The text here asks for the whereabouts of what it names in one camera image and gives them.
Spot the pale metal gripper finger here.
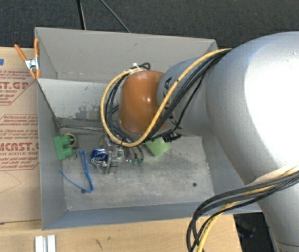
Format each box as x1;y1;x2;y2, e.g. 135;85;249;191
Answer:
106;153;114;175
112;146;121;169

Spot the crushed blue can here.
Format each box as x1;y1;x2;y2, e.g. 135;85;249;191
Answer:
90;149;110;168

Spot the clear glass thing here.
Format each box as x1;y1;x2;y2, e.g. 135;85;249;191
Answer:
98;136;112;152

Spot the pale green cup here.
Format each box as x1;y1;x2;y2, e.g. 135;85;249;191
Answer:
144;137;172;158

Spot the grey metal bin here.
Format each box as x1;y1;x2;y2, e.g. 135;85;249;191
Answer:
34;27;261;231

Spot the green double-cylinder plastic toy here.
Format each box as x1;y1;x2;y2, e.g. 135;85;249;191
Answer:
53;133;77;161

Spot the brown cardboard board, red print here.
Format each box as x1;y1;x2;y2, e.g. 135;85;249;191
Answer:
0;45;43;226

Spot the blue strap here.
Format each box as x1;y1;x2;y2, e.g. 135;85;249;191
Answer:
59;150;96;194

